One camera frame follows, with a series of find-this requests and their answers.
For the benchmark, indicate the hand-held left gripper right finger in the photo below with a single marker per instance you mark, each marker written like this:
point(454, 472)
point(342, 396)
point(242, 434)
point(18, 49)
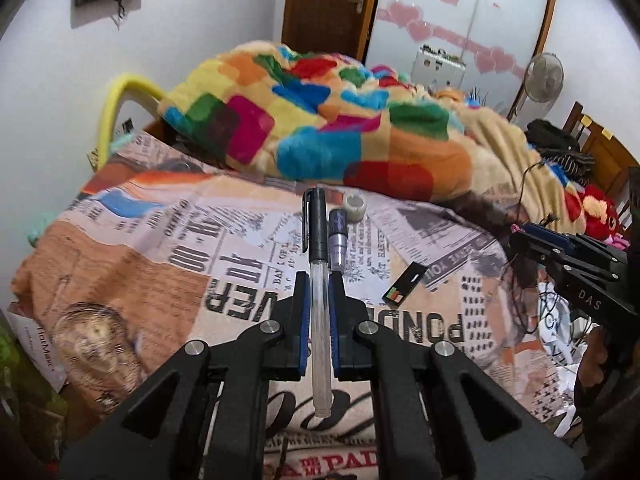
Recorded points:
point(337, 340)

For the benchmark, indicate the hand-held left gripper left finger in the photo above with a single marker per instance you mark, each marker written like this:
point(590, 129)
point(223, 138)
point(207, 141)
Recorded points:
point(301, 330)

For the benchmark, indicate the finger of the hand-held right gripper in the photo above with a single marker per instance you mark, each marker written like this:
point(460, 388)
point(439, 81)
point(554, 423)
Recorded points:
point(532, 252)
point(550, 235)

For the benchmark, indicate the clear pen with black cap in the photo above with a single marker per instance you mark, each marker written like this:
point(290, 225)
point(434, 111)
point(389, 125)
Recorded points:
point(316, 230)

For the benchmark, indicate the person's right forearm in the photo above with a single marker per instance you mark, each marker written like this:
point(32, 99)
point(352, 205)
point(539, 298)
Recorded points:
point(605, 375)

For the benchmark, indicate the red plush toy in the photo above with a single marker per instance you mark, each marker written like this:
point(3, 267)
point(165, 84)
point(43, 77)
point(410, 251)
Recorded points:
point(597, 210)

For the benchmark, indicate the white crumpled papers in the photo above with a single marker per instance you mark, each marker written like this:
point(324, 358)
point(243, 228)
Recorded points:
point(560, 355)

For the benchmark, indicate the small black card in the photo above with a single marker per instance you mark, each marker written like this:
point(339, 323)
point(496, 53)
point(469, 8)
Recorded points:
point(405, 285)

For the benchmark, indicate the beige fleece blanket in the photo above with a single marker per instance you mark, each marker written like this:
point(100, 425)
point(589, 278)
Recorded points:
point(505, 160)

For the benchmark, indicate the pile of black clothes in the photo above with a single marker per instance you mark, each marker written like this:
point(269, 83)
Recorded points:
point(555, 145)

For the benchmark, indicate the purple silver marker cap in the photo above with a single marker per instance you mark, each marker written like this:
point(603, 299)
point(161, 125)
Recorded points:
point(339, 240)

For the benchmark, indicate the brown wooden headboard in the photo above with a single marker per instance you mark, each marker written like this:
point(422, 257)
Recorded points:
point(607, 155)

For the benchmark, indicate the clear tape roll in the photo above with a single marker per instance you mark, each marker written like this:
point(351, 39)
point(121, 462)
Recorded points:
point(355, 206)

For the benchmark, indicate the white standing fan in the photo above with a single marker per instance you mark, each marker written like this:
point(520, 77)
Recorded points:
point(545, 77)

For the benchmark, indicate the newspaper print blanket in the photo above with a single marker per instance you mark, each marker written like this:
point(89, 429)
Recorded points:
point(165, 240)

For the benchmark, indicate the small white cabinet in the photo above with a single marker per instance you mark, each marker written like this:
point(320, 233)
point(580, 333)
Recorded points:
point(440, 67)

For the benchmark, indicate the colourful patchwork blanket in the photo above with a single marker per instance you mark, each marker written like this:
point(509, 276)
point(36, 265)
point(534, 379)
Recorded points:
point(310, 125)

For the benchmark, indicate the wardrobe with heart stickers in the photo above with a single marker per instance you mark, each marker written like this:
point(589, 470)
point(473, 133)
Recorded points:
point(465, 10)

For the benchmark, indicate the white shopping bag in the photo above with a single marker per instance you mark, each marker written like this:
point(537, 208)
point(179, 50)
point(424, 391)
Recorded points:
point(35, 345)

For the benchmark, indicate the teal plastic toy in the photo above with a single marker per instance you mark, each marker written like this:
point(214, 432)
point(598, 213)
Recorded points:
point(39, 227)

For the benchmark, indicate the green leaf print bag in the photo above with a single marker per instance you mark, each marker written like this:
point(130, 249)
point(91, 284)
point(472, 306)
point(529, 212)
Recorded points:
point(12, 375)

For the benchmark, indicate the yellow foam tube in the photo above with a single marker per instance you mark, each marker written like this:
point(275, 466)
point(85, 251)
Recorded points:
point(112, 100)

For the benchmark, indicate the brown wooden door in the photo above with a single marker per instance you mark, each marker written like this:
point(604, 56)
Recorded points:
point(330, 5)

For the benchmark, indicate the wall socket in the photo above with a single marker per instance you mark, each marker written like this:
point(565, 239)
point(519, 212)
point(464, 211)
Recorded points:
point(126, 126)

